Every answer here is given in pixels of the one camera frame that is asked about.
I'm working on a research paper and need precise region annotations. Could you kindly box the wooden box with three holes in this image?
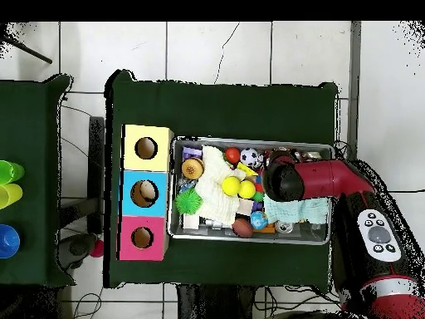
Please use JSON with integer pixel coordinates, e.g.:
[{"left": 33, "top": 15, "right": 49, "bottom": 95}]
[{"left": 115, "top": 124, "right": 175, "bottom": 262}]

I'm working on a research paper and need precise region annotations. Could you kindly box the shallow silver mesh bin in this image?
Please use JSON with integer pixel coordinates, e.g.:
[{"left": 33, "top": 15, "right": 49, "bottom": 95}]
[{"left": 166, "top": 135, "right": 335, "bottom": 246}]

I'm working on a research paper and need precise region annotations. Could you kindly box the yellow smiley ball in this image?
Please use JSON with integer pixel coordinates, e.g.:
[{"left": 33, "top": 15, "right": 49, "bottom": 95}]
[{"left": 221, "top": 175, "right": 241, "bottom": 197}]

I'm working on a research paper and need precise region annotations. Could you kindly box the toy hamburger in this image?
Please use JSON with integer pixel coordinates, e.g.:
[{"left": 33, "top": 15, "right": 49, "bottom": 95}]
[{"left": 181, "top": 157, "right": 206, "bottom": 181}]

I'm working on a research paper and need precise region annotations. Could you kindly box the cream waffle cloth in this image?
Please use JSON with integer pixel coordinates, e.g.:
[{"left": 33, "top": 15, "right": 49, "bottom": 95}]
[{"left": 193, "top": 145, "right": 248, "bottom": 226}]

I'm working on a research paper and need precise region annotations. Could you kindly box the orange red ball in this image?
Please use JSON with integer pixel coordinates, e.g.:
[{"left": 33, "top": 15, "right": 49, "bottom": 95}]
[{"left": 224, "top": 146, "right": 241, "bottom": 164}]

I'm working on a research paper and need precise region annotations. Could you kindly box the green spiky rubber ball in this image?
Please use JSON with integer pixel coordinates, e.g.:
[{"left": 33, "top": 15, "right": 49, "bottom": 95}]
[{"left": 173, "top": 187, "right": 203, "bottom": 216}]

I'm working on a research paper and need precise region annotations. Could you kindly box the black white soccer ball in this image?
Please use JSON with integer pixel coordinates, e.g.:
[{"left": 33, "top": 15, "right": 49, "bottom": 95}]
[{"left": 239, "top": 147, "right": 261, "bottom": 168}]

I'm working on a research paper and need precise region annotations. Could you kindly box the brown toy football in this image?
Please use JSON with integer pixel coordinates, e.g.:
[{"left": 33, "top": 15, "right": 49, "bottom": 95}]
[{"left": 231, "top": 217, "right": 255, "bottom": 239}]

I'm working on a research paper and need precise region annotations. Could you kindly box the blue globe ball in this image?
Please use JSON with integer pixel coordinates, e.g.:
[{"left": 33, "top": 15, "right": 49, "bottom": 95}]
[{"left": 249, "top": 210, "right": 269, "bottom": 231}]

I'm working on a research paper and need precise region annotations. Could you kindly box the mint green waffle cloth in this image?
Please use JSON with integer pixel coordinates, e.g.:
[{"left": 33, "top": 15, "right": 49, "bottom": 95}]
[{"left": 263, "top": 195, "right": 330, "bottom": 225}]

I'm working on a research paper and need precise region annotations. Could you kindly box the small red floor ball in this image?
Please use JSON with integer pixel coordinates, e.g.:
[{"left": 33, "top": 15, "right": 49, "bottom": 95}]
[{"left": 88, "top": 238, "right": 105, "bottom": 258}]

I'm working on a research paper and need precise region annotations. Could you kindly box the dark grey rounded object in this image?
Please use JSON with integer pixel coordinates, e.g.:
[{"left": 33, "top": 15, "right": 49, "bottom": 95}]
[{"left": 57, "top": 232, "right": 98, "bottom": 271}]

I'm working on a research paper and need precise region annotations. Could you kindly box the dark green side table cloth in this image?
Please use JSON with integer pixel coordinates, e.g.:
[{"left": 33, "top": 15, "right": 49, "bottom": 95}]
[{"left": 0, "top": 73, "right": 76, "bottom": 288}]

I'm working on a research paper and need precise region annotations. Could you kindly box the yellow green plastic cup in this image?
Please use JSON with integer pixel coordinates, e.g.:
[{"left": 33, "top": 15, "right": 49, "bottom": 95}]
[{"left": 0, "top": 183, "right": 24, "bottom": 210}]

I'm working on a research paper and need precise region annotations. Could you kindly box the bright green plastic cup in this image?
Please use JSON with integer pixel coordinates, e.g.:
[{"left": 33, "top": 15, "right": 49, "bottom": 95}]
[{"left": 0, "top": 159, "right": 26, "bottom": 185}]

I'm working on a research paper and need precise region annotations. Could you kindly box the blue plastic cup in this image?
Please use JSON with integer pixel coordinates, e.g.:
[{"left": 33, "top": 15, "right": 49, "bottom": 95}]
[{"left": 0, "top": 223, "right": 22, "bottom": 259}]

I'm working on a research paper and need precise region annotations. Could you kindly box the black tripod leg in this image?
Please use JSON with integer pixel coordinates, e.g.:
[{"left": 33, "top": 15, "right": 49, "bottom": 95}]
[{"left": 0, "top": 34, "right": 53, "bottom": 65}]

